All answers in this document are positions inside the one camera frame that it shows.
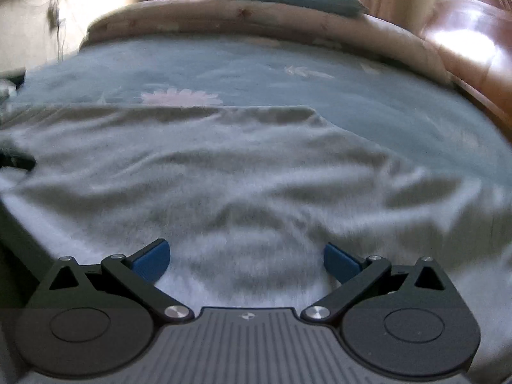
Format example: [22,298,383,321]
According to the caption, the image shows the teal floral bed sheet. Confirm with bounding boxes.
[0,34,512,257]

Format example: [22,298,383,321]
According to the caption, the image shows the grey drawstring sweatpants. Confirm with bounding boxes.
[0,104,512,313]

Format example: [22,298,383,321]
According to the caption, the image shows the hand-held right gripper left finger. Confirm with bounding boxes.
[48,239,196,323]

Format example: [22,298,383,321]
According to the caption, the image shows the pink floral folded quilt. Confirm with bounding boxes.
[78,0,455,85]

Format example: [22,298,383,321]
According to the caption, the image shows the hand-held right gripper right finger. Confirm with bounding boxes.
[300,242,457,323]

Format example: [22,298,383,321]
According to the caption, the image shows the wooden bed headboard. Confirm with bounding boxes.
[420,0,512,141]

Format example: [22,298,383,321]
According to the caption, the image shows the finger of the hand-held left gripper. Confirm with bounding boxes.
[0,145,37,171]

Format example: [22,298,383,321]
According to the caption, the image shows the wall socket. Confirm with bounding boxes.
[45,5,67,29]

